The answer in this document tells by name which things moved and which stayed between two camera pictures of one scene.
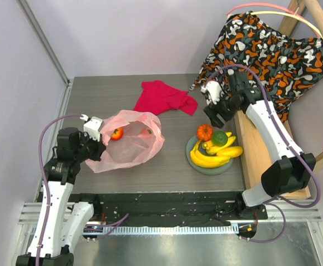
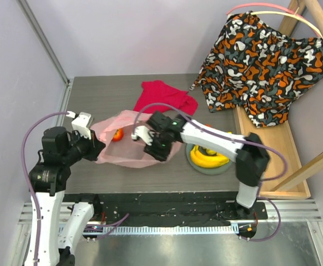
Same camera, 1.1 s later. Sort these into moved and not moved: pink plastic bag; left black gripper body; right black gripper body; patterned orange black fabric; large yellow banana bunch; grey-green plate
Moved: right black gripper body; pink plastic bag
Not moved: patterned orange black fabric; grey-green plate; large yellow banana bunch; left black gripper body
